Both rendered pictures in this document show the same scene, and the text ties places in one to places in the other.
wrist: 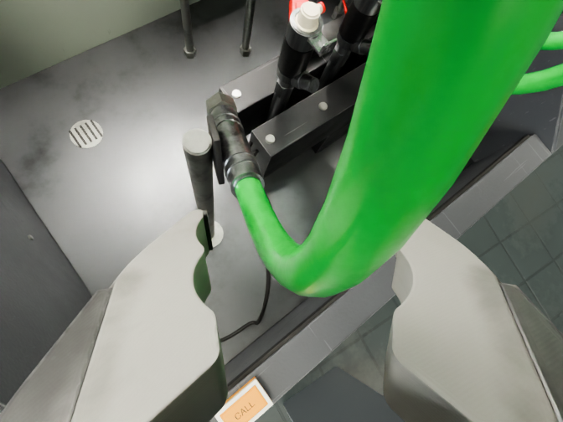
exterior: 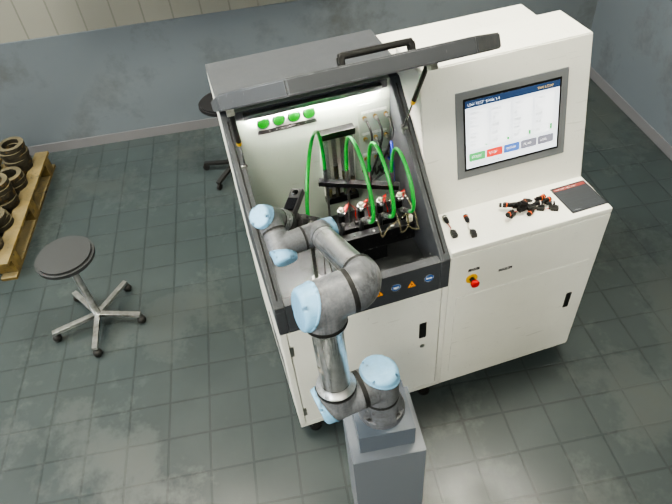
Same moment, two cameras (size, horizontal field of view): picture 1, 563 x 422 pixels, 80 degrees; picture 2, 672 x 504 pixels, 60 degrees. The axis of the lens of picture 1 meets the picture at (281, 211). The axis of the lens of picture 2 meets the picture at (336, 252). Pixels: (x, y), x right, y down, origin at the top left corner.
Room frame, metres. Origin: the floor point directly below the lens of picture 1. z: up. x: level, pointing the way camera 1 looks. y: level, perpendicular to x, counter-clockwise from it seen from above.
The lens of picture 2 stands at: (-0.62, -1.40, 2.59)
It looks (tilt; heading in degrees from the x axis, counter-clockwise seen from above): 45 degrees down; 62
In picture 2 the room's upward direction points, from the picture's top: 6 degrees counter-clockwise
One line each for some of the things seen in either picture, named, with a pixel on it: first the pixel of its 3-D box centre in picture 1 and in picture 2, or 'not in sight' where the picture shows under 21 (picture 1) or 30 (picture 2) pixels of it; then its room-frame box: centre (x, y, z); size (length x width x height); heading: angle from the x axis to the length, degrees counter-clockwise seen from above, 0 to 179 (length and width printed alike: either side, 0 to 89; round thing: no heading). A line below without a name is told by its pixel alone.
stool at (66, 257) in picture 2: not in sight; (83, 292); (-0.83, 1.18, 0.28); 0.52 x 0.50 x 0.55; 161
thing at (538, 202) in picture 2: not in sight; (528, 204); (0.88, -0.25, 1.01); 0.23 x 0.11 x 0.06; 165
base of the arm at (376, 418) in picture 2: not in sight; (380, 399); (-0.09, -0.60, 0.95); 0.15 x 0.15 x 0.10
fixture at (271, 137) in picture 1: (335, 90); (371, 238); (0.32, 0.05, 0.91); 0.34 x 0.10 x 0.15; 165
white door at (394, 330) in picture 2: not in sight; (368, 360); (0.14, -0.16, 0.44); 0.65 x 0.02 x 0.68; 165
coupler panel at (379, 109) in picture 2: not in sight; (375, 137); (0.50, 0.27, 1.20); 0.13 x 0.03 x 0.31; 165
